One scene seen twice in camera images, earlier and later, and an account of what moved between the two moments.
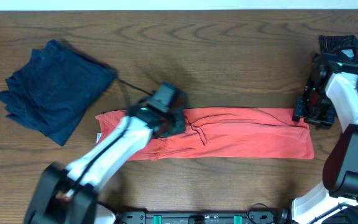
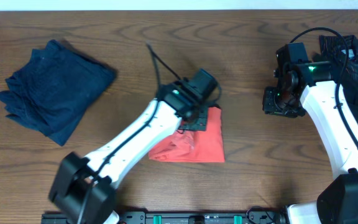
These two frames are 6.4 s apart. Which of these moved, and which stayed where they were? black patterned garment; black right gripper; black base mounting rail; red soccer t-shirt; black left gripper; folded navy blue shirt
Moved: black left gripper; red soccer t-shirt; black right gripper
Stayed: folded navy blue shirt; black patterned garment; black base mounting rail
